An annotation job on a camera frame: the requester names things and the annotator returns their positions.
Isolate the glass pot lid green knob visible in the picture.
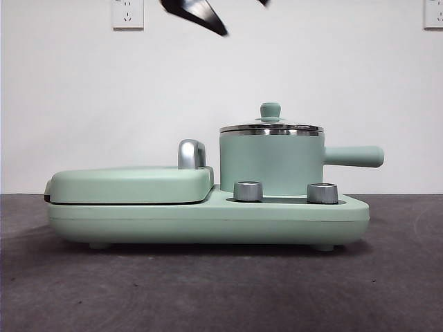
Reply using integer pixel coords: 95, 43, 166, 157
220, 102, 325, 136

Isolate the silver control knob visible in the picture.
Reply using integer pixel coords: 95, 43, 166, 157
234, 181, 264, 201
307, 183, 339, 204

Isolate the mint green breakfast machine base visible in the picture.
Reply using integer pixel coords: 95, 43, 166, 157
46, 185, 370, 250

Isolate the white wall socket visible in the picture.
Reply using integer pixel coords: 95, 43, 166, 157
424, 0, 443, 30
111, 0, 145, 31

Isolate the silver griddle lid handle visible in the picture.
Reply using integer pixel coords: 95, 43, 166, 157
178, 139, 208, 170

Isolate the mint green pot with handle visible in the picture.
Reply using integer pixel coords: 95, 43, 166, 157
219, 126, 386, 194

